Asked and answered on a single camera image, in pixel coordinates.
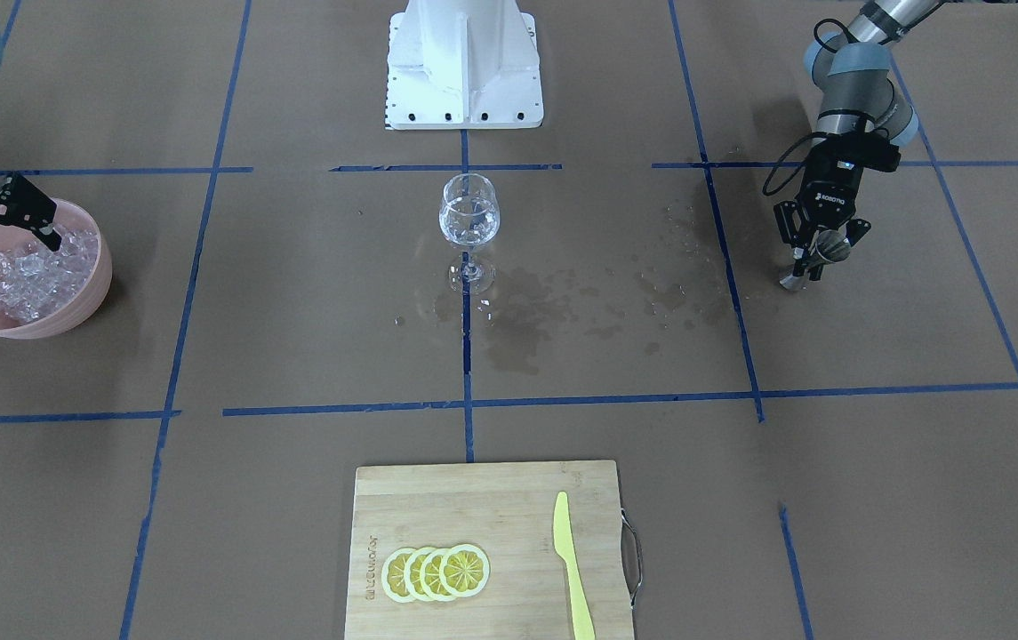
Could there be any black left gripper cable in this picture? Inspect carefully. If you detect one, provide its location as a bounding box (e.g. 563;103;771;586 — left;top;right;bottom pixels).
762;133;830;198

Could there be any clear wine glass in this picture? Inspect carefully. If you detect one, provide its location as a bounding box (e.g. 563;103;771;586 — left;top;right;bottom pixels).
438;172;501;295

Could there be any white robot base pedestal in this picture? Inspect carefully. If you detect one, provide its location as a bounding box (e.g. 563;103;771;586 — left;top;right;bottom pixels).
384;1;545;131

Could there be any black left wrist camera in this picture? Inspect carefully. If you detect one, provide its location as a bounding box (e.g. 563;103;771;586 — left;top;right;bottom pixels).
826;132;902;173

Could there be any clear ice cube pile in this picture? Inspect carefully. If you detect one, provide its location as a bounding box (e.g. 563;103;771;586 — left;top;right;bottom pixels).
0;226;100;324

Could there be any bamboo cutting board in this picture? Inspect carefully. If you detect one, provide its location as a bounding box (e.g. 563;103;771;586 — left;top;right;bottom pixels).
343;460;635;639

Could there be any pink bowl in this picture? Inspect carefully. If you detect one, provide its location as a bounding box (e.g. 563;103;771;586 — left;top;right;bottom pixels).
0;198;113;340

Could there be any yellow plastic knife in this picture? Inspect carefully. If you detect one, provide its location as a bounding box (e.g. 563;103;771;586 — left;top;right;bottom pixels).
550;491;597;639

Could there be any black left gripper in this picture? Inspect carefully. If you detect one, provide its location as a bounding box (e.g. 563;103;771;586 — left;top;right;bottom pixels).
774;133;871;281

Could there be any steel double jigger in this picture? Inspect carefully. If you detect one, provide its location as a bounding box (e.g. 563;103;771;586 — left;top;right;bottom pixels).
778;230;853;292

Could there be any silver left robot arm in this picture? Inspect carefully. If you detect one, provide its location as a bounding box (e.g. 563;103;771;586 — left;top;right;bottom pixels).
774;1;941;291

